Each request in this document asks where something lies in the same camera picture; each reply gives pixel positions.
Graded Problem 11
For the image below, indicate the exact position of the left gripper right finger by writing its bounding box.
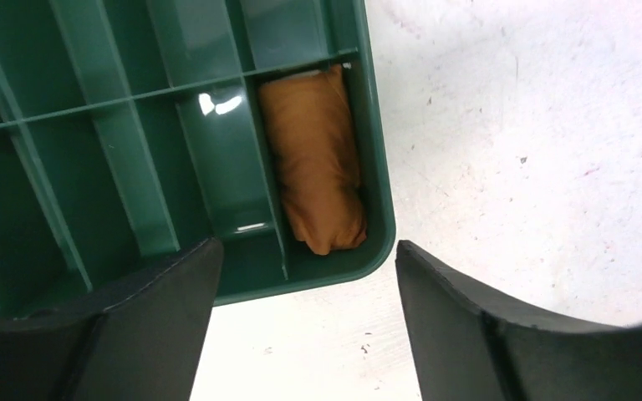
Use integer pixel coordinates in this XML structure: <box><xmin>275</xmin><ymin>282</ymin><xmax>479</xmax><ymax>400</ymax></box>
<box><xmin>395</xmin><ymin>240</ymin><xmax>642</xmax><ymax>400</ymax></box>

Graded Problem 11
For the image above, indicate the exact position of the brown underwear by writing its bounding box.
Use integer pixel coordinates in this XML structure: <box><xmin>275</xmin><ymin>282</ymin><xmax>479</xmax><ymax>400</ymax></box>
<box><xmin>258</xmin><ymin>64</ymin><xmax>367</xmax><ymax>256</ymax></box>

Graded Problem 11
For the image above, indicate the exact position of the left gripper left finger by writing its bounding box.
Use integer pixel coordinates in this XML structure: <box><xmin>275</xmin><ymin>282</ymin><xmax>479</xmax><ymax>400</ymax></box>
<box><xmin>0</xmin><ymin>238</ymin><xmax>224</xmax><ymax>400</ymax></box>

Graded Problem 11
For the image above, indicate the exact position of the green compartment tray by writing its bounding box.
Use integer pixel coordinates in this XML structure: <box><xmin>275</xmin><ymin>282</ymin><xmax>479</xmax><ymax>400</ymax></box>
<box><xmin>0</xmin><ymin>1</ymin><xmax>395</xmax><ymax>318</ymax></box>

